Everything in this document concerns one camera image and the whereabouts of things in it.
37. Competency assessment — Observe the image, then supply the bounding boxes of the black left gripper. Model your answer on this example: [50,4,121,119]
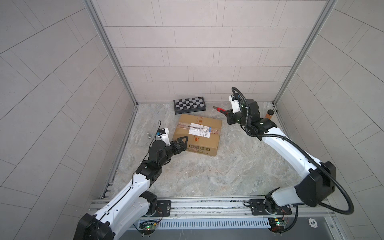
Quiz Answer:
[155,137,188,170]

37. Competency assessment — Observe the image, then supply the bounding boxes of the brown cardboard express box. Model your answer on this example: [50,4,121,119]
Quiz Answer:
[173,114,223,157]

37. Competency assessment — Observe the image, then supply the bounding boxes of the red utility knife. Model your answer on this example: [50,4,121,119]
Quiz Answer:
[213,106,227,115]

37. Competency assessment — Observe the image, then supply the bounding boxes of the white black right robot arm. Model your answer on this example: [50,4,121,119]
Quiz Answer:
[224,96,336,215]

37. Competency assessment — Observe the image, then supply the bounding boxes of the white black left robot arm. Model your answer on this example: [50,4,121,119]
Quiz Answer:
[74,136,188,240]

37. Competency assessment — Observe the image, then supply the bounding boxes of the brown spice jar black lid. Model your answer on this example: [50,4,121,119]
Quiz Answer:
[265,109,275,120]

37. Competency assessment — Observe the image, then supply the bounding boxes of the black white chessboard case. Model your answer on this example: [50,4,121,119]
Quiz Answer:
[174,97,206,115]

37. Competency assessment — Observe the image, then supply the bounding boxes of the left green circuit board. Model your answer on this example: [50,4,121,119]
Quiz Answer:
[139,221,158,231]

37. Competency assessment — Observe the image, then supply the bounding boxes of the green circuit board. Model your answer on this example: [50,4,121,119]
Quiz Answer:
[268,218,286,232]
[139,221,158,231]

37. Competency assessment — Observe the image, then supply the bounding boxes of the right green circuit board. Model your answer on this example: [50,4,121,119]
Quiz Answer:
[268,218,286,232]

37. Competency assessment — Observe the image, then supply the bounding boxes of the white round sticker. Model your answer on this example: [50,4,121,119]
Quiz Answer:
[308,218,318,229]

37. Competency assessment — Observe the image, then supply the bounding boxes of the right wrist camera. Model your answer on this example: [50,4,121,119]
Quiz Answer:
[229,94,241,114]

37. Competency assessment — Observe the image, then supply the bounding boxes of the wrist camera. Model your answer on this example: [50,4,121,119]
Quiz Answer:
[157,128,171,146]
[229,94,241,114]

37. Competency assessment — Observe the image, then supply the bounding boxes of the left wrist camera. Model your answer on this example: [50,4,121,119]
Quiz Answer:
[157,128,171,146]

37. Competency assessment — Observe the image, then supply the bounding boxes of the aluminium mounting rail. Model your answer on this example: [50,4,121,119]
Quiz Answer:
[86,196,336,219]

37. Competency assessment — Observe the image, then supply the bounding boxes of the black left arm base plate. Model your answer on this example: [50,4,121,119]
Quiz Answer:
[143,200,172,218]

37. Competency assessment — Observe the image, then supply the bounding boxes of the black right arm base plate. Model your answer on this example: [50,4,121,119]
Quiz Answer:
[243,199,292,216]

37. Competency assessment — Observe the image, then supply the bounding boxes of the black corrugated cable conduit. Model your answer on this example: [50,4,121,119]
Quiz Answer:
[231,86,355,216]

